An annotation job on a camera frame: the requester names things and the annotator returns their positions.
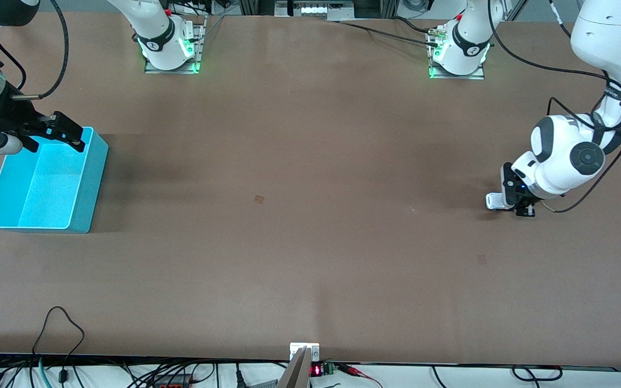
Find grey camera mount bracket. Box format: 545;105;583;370
277;343;320;388

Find teal cable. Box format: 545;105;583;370
37;357;53;388

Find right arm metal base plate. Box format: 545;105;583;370
143;15;207;74

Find black power strip red switches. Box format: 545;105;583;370
151;376;197;388

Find white lit device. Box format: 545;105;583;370
274;0;355;22

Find white jeep toy black roof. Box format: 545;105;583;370
486;193;536;217

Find short black table cable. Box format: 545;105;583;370
390;15;438;36

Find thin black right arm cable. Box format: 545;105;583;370
0;24;26;90

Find red clip lead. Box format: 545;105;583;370
337;364;384;388

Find turquoise plastic bin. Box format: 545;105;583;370
0;126;109;234

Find coiled black cable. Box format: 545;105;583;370
510;365;564;383

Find looped black cable with ferrite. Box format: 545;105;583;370
32;306;85;384

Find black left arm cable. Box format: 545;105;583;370
487;0;621;214

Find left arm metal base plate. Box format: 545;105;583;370
428;27;486;80

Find aluminium frame structure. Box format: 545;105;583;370
238;0;400;22

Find long black table cable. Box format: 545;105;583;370
337;20;440;48

